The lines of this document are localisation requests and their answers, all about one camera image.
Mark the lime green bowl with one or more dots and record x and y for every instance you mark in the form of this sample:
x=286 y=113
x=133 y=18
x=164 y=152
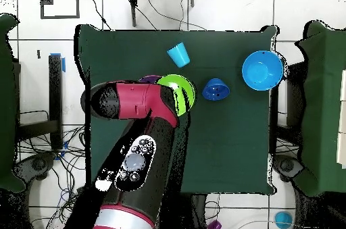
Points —
x=181 y=91

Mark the purple bowl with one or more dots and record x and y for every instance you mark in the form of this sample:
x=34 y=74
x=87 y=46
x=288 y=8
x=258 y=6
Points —
x=148 y=79

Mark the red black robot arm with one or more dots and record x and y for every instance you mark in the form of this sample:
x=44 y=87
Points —
x=135 y=99

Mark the small dark blue bowl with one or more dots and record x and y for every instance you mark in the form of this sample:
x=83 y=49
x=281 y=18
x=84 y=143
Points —
x=216 y=89

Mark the light blue cup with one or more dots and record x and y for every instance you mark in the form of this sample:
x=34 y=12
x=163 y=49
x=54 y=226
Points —
x=283 y=219
x=179 y=56

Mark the dark green table cloth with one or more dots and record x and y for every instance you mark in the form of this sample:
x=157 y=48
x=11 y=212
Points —
x=229 y=145

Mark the light blue bowl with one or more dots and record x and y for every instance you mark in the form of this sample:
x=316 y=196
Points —
x=262 y=71

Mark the black tripod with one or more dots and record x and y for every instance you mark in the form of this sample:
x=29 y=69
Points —
x=133 y=2

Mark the purple cup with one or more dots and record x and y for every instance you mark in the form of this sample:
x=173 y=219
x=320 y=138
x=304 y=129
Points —
x=214 y=225

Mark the black grey floor device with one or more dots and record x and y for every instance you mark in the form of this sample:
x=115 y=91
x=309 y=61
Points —
x=286 y=165
x=35 y=165

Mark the green cloth side table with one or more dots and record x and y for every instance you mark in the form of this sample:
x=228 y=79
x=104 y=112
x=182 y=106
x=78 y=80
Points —
x=324 y=104
x=5 y=104

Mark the black metal frame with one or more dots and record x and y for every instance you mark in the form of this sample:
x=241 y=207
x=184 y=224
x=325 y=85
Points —
x=55 y=104

